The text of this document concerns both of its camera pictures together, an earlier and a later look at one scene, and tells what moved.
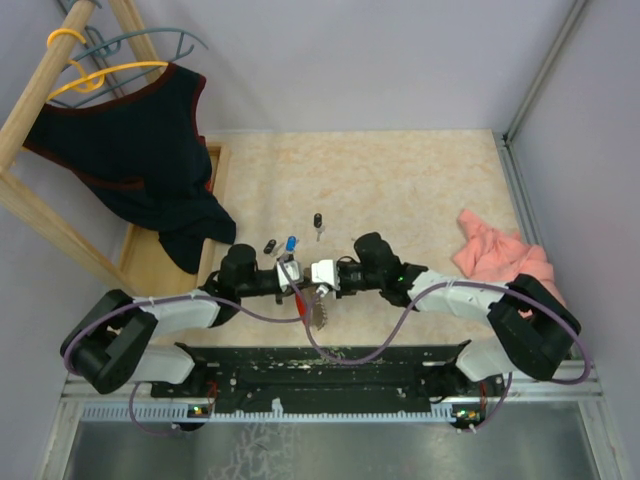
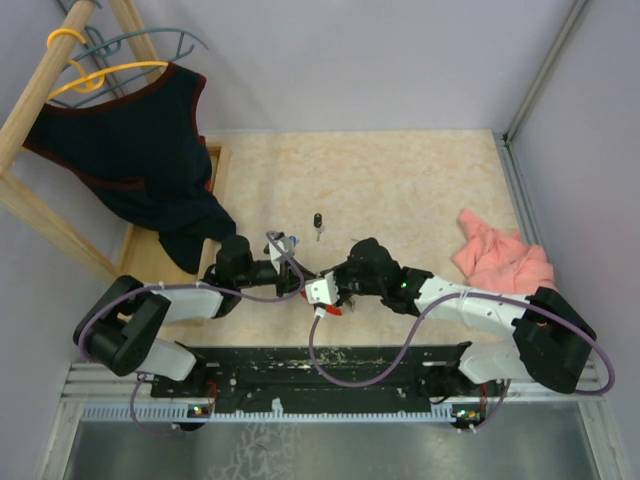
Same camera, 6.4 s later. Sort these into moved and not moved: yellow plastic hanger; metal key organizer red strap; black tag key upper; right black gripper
Moved: metal key organizer red strap
Not moved: right black gripper; yellow plastic hanger; black tag key upper
